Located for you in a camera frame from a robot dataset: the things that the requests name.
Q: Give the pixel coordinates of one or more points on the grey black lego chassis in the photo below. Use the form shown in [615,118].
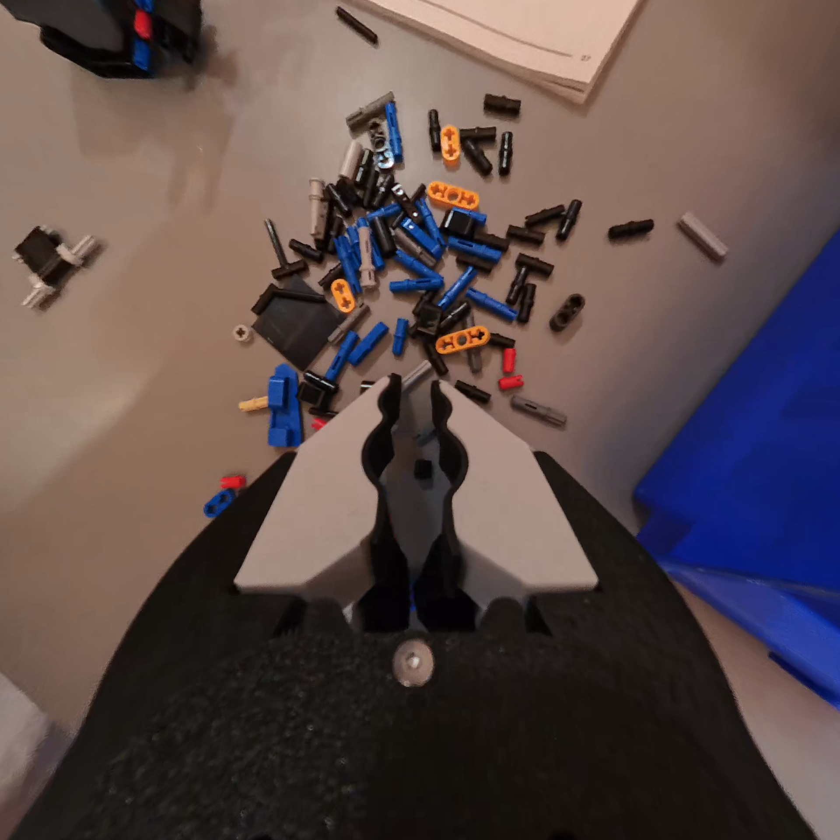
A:
[98,39]

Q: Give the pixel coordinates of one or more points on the small black grey lego assembly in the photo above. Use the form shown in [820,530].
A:
[39,253]

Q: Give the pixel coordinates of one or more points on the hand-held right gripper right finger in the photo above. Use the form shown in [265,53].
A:
[518,518]

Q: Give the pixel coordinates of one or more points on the black flat lego panel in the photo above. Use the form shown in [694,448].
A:
[295,328]

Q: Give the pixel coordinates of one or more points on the light grey lego axle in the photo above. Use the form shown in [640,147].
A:
[702,235]

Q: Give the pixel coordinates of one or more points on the blue lego bracket piece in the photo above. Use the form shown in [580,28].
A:
[283,407]

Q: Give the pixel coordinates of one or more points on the blue plastic bin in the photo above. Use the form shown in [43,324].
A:
[754,426]

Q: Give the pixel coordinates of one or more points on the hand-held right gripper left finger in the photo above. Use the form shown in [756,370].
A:
[315,518]

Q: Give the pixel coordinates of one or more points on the black lego connector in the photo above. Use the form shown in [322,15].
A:
[568,312]

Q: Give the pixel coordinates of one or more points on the lego instruction booklet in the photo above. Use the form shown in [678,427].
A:
[525,33]

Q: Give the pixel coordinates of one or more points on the person's light grey trousers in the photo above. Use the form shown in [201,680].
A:
[23,735]

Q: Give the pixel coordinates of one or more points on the tan lego pin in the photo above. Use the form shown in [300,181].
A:
[253,404]

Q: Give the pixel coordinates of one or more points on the grey lego bush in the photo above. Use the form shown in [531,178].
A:
[243,334]

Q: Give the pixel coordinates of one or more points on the pile of blue black lego pins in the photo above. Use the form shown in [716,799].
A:
[472,249]

